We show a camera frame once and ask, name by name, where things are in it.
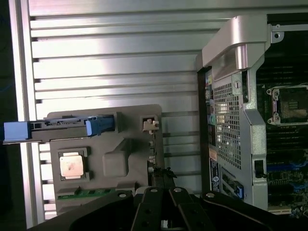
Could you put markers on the open grey PC case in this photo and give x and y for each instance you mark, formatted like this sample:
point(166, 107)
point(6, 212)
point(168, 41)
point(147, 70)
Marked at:
point(228, 120)

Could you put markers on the hard disk in blue caddy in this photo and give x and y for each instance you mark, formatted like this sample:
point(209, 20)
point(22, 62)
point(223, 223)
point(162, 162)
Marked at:
point(60, 131)

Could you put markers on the green motherboard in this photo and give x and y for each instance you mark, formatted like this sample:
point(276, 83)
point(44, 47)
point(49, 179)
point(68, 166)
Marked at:
point(284, 144)

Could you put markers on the CPU socket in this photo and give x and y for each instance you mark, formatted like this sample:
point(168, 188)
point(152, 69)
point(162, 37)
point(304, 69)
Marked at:
point(288, 103)

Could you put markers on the grey plastic parts rack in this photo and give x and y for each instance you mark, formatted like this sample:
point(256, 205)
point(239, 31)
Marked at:
point(134, 113)

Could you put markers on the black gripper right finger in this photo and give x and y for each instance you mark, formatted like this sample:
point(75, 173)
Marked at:
point(190, 211)

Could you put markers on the green RAM stick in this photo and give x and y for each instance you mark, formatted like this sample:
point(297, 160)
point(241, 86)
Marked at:
point(91, 192)

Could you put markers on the blue card retention latch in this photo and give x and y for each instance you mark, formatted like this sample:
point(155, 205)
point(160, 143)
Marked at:
point(238, 191)

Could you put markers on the silver CPU chip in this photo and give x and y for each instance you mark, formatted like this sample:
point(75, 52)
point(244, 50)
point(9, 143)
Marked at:
point(71, 166)

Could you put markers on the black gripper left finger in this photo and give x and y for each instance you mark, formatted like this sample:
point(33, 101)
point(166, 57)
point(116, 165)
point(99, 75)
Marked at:
point(149, 204)

